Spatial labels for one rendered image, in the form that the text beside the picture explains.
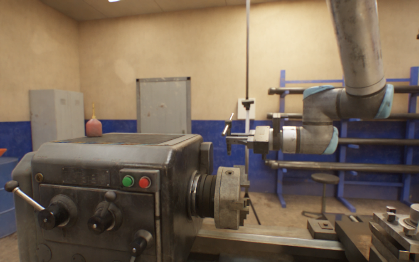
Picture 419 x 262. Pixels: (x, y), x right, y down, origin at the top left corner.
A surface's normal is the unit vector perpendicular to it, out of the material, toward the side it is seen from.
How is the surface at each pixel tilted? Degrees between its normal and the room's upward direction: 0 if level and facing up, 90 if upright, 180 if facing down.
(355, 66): 133
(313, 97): 91
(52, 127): 90
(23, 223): 90
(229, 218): 105
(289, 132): 52
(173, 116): 90
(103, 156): 45
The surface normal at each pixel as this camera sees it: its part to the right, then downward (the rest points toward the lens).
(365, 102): -0.44, 0.72
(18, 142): 0.98, 0.01
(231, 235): -0.14, -0.61
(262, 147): -0.28, 0.40
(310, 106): -0.79, 0.07
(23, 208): -0.18, 0.07
